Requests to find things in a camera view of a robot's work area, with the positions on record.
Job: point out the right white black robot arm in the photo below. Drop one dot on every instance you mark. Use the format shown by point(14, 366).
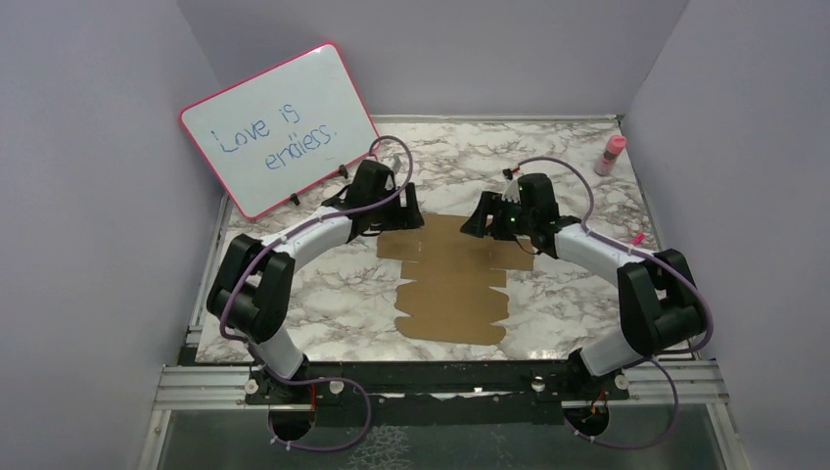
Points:
point(658, 308)

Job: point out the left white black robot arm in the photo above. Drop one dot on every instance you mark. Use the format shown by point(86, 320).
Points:
point(250, 293)

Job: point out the pink marker pen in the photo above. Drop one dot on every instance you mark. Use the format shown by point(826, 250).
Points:
point(637, 239)

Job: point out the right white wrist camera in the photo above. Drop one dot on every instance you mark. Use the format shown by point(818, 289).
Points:
point(512, 193)

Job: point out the pink glitter bottle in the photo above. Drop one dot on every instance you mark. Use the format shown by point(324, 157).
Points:
point(606, 161)

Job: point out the pink framed whiteboard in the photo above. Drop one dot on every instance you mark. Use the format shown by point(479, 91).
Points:
point(283, 130)

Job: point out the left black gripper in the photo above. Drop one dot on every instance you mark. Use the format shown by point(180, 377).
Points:
point(409, 215)

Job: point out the brown cardboard box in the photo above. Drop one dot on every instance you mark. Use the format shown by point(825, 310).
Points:
point(452, 281)

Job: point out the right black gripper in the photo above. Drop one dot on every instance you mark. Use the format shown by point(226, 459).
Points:
point(489, 204)

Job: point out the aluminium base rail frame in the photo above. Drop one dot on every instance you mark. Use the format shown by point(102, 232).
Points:
point(389, 402)

